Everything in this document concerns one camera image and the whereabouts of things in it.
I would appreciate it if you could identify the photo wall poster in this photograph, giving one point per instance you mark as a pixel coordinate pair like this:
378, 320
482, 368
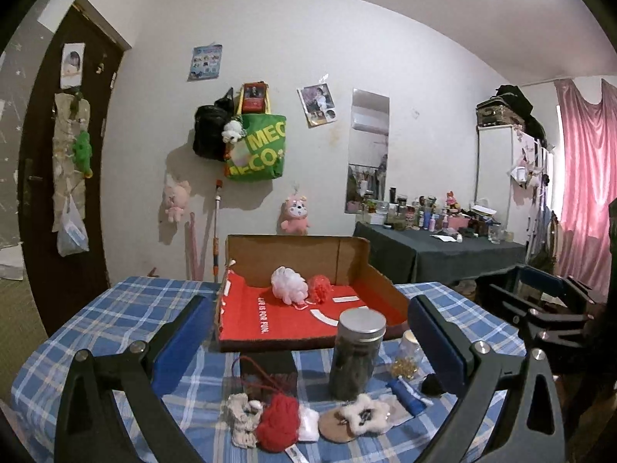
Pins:
317, 103

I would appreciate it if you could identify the white cotton pad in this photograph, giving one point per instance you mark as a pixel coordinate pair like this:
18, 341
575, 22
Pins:
308, 425

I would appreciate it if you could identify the pink pig plush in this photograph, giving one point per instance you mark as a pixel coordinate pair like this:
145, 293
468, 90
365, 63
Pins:
174, 200

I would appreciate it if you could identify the row of cosmetic bottles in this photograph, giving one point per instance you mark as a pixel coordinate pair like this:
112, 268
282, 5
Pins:
419, 214

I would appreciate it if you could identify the wall mirror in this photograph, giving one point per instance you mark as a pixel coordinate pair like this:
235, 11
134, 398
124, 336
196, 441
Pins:
369, 149

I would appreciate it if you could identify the pink bear plush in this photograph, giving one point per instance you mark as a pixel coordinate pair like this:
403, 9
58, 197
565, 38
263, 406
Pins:
295, 214

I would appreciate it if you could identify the hanging clothes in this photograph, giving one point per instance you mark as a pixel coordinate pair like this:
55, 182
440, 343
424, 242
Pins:
542, 231

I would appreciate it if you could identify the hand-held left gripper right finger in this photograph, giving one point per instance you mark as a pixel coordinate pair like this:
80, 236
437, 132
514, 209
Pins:
439, 347

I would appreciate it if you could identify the red bath pouf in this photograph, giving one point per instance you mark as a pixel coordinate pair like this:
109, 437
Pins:
320, 289

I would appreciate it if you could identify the blue wall poster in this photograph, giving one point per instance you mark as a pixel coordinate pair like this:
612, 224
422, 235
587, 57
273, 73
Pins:
206, 62

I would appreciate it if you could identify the green plush toy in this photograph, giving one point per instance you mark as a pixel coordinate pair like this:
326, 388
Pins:
83, 152

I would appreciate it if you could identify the green tote bag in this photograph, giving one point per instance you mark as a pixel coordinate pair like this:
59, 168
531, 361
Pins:
262, 154

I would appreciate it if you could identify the white plush toy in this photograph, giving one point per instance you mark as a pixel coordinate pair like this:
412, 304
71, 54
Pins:
232, 130

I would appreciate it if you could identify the photo on door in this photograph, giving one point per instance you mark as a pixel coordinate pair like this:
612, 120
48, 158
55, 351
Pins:
73, 65

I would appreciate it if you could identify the large jar of dark tea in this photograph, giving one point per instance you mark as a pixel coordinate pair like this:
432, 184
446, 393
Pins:
354, 361

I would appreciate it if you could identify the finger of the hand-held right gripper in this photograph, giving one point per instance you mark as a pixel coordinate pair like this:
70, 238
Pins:
544, 328
541, 283

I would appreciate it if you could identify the pink stick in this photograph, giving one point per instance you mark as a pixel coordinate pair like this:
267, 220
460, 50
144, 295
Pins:
195, 251

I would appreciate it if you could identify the red yarn ball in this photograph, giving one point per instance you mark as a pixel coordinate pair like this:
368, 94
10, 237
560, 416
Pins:
277, 424

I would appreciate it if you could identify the blue checked tablecloth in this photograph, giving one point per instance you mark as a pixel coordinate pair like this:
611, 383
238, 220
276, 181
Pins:
120, 313

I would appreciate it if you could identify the white fluffy star clip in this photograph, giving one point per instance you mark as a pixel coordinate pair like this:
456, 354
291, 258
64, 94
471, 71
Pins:
361, 415

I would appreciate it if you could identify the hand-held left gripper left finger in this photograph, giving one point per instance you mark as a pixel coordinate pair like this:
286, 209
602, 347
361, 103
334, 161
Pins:
179, 342

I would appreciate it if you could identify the pink curtain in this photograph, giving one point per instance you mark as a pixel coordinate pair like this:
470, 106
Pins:
588, 178

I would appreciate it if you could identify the black pompom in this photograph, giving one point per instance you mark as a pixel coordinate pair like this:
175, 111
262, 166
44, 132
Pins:
432, 386

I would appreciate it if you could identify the beige hanging organizer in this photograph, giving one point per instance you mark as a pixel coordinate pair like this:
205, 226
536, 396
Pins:
65, 154

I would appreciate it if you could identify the round brown coaster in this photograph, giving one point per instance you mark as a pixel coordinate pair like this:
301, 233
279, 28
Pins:
330, 429

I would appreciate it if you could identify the dark covered side table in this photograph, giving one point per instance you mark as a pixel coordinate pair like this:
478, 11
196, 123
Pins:
424, 255

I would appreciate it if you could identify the dark brown door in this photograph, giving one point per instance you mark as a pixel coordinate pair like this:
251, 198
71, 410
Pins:
105, 164

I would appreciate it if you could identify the beige scrunchie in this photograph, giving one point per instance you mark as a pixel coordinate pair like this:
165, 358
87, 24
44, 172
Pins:
241, 419

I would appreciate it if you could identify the black box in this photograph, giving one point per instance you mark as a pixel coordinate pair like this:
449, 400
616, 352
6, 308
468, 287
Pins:
267, 371

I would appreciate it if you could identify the dark suitcase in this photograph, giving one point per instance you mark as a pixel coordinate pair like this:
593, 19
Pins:
494, 112

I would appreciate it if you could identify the white cotton sheet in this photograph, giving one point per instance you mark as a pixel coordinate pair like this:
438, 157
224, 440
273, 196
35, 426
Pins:
397, 410

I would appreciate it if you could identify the small jar of gold pins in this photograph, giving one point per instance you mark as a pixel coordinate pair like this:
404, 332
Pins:
408, 354

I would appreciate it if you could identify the blue pack of cotton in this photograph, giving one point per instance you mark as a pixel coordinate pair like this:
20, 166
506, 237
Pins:
407, 398

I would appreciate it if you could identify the black bag on wardrobe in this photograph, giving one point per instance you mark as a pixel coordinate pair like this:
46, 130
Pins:
520, 103

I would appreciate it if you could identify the white wardrobe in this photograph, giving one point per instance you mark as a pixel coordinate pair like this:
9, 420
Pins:
494, 173

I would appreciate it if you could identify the cardboard box with red lining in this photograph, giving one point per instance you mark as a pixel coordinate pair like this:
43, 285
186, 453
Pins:
270, 320

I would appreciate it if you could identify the clear plastic bag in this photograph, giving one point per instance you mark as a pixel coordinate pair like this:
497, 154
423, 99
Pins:
72, 236

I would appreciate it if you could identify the white bath pouf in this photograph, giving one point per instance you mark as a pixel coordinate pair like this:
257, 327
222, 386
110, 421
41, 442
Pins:
288, 285

